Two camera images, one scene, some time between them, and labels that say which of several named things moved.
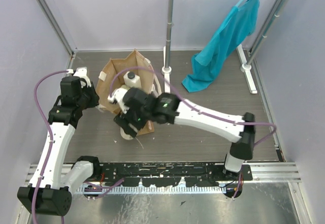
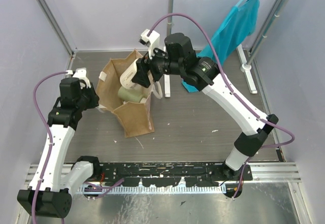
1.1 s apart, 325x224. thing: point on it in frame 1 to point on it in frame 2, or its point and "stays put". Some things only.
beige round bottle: (124, 135) to (126, 79)
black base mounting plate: (169, 174) stays put
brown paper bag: (112, 78) stays put
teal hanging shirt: (205, 65) stays put
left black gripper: (91, 96) stays put
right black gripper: (124, 122) to (143, 64)
